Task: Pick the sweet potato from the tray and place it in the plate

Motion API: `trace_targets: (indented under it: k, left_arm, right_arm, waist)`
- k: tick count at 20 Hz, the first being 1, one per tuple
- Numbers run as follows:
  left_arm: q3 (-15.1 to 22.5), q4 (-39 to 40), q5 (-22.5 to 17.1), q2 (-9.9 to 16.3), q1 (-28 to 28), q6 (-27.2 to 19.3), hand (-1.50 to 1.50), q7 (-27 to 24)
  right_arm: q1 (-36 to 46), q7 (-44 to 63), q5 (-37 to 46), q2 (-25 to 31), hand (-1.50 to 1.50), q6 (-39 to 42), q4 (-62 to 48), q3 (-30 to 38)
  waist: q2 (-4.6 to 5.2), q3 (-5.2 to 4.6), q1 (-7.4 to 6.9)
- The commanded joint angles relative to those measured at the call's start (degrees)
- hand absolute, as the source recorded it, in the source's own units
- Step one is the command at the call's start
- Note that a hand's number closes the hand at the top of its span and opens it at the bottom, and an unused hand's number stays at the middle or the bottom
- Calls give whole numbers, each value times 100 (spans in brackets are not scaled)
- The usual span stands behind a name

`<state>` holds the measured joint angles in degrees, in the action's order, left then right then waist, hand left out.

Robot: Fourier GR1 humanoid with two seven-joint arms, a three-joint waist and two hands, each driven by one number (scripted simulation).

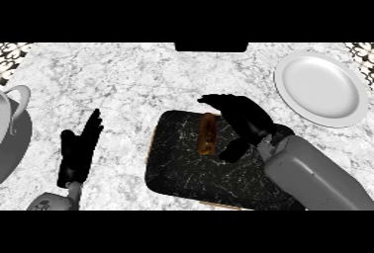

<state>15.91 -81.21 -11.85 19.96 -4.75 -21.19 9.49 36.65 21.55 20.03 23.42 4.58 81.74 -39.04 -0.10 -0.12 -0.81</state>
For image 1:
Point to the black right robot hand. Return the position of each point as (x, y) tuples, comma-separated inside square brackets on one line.
[(242, 118)]

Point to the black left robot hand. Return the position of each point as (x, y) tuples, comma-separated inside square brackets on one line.
[(77, 150)]

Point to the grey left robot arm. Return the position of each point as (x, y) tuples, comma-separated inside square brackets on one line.
[(58, 199)]

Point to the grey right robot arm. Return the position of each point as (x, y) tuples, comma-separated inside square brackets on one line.
[(316, 178)]

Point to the black marble tray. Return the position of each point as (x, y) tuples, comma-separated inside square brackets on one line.
[(208, 168)]

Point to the white plate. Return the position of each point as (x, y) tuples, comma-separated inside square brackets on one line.
[(321, 88)]

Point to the black appliance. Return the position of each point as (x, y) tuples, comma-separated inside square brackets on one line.
[(211, 47)]

